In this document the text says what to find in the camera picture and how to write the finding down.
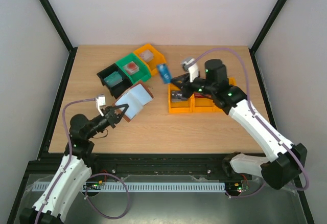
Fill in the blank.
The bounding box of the green bin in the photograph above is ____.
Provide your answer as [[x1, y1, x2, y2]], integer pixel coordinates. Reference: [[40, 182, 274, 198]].
[[116, 53, 152, 84]]

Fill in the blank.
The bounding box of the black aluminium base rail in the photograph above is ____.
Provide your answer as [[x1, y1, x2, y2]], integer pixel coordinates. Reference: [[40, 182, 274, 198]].
[[86, 153, 259, 177]]

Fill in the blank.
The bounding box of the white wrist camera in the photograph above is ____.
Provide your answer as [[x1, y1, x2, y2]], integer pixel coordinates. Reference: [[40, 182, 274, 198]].
[[95, 94, 106, 117], [181, 57, 200, 82]]

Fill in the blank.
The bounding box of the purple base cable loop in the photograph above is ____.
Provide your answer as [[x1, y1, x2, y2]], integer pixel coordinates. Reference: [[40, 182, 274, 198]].
[[83, 173, 131, 219]]

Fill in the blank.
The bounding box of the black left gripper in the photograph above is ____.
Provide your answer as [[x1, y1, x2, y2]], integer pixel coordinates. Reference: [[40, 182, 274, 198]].
[[86, 103, 129, 139]]

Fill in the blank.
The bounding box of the yellow bin left group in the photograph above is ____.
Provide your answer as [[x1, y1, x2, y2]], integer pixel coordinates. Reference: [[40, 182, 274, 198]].
[[133, 43, 167, 76]]

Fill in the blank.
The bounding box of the grey VIP card stack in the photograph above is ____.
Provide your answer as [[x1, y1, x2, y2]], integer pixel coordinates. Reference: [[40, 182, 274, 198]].
[[171, 91, 188, 103]]

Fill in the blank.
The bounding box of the black frame post right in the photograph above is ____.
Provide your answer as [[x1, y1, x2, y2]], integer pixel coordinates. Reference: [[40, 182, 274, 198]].
[[250, 0, 301, 52]]

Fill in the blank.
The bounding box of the teal card stack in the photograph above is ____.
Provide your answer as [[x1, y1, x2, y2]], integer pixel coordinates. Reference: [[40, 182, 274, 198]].
[[104, 71, 123, 87]]

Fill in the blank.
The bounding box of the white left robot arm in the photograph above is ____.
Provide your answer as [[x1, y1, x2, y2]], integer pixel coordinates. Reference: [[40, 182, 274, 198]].
[[19, 104, 129, 223]]

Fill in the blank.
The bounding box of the yellow bin far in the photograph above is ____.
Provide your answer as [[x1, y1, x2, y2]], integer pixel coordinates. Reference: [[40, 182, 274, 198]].
[[213, 77, 237, 113]]

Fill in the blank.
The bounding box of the yellow bin near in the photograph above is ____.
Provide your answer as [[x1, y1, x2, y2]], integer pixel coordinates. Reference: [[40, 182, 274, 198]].
[[168, 83, 193, 114]]

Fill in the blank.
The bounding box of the black frame post left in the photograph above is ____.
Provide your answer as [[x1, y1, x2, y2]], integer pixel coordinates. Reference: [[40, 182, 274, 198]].
[[27, 0, 75, 52]]

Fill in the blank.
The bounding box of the yellow bin middle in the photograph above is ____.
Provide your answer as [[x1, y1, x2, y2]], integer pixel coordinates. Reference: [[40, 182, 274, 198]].
[[192, 95, 215, 113]]

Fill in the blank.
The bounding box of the blue credit card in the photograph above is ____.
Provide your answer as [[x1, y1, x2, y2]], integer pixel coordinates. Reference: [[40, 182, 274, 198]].
[[157, 63, 172, 84]]

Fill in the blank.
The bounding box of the white slotted cable duct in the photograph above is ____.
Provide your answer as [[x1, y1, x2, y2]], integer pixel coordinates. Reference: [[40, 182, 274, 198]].
[[32, 181, 227, 193]]

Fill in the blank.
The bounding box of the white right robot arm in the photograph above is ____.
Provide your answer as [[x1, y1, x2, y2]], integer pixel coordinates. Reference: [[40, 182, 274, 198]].
[[171, 58, 307, 190]]

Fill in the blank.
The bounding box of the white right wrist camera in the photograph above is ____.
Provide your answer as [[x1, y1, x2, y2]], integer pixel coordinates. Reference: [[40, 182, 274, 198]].
[[181, 57, 200, 82]]

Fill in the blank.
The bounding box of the black bin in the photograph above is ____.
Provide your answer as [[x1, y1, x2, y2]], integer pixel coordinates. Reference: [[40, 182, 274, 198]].
[[97, 63, 132, 99]]

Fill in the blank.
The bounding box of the red white card stack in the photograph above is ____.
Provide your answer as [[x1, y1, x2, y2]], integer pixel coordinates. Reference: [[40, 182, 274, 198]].
[[123, 61, 139, 75]]

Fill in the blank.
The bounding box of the black frame post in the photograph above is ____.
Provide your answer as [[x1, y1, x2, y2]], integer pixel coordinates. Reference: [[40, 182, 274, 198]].
[[250, 0, 301, 52], [27, 0, 75, 52]]

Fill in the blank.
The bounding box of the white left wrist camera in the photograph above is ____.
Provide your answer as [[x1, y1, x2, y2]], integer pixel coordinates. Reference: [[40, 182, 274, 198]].
[[95, 94, 106, 117]]

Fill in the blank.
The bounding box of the brown leather card holder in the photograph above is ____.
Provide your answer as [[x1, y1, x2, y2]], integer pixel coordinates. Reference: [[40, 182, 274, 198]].
[[113, 81, 154, 122]]

